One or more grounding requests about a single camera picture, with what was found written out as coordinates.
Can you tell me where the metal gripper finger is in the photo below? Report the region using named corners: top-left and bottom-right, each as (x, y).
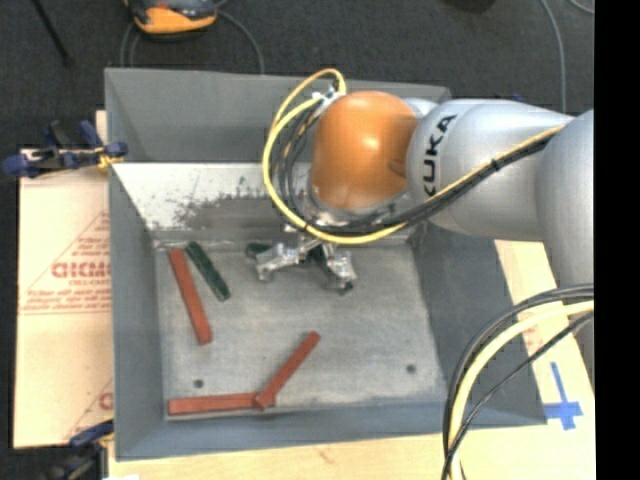
top-left (255, 244), bottom-right (302, 283)
top-left (322, 251), bottom-right (358, 290)

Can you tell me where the dark green flat block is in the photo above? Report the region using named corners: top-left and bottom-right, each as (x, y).
top-left (184, 240), bottom-right (233, 303)
top-left (245, 241), bottom-right (355, 297)

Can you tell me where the grey metal bin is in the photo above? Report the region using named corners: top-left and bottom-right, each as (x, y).
top-left (103, 66), bottom-right (547, 462)

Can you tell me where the red-brown flat block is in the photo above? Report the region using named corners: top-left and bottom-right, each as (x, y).
top-left (253, 330), bottom-right (322, 411)
top-left (166, 392), bottom-right (264, 417)
top-left (166, 247), bottom-right (214, 347)

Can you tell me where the brown cardboard board, red print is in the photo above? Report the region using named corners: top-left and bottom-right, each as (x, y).
top-left (12, 166), bottom-right (117, 450)

